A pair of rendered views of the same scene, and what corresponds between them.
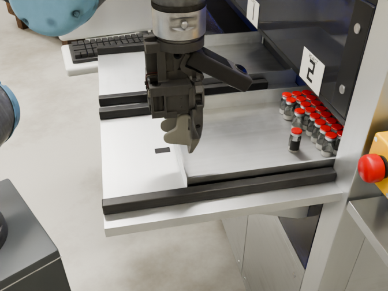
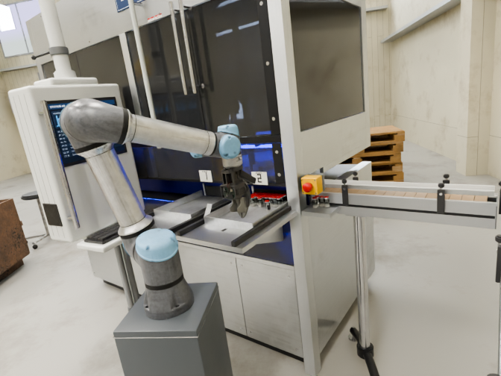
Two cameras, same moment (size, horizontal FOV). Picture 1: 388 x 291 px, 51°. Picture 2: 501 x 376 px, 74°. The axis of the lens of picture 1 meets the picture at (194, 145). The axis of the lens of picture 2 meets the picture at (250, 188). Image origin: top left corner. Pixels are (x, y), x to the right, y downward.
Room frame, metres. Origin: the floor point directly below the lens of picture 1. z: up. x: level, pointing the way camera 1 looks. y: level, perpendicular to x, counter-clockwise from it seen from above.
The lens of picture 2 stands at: (-0.43, 0.79, 1.37)
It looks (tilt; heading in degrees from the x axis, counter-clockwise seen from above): 15 degrees down; 319
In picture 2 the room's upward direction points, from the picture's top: 7 degrees counter-clockwise
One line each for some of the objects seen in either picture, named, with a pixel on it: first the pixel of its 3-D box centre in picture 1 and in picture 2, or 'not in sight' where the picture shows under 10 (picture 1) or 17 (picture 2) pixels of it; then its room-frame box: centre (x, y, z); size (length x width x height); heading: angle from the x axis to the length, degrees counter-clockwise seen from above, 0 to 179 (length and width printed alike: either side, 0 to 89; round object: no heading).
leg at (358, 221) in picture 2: not in sight; (362, 287); (0.33, -0.46, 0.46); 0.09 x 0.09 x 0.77; 12
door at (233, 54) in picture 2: not in sight; (232, 69); (0.76, -0.21, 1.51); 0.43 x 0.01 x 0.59; 12
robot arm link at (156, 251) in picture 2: not in sight; (158, 254); (0.48, 0.41, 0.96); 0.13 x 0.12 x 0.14; 173
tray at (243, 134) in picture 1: (258, 131); (251, 210); (0.66, -0.13, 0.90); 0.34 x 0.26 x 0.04; 102
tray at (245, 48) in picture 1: (216, 59); (197, 204); (0.99, -0.06, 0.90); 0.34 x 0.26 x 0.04; 102
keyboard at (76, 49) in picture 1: (130, 44); (125, 225); (1.29, 0.21, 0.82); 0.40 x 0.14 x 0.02; 109
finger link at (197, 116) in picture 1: (194, 113); (244, 195); (0.54, 0.00, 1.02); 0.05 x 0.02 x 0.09; 12
